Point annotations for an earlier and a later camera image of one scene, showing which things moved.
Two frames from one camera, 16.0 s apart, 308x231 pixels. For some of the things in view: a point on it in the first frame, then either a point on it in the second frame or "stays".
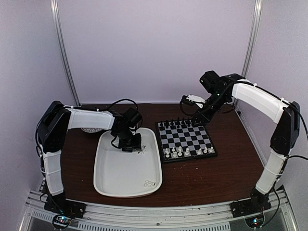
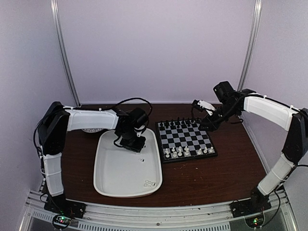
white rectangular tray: [119, 173] stays
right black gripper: [200, 115] -> [212, 124]
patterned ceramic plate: [91, 130] stays
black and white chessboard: [181, 140] stays
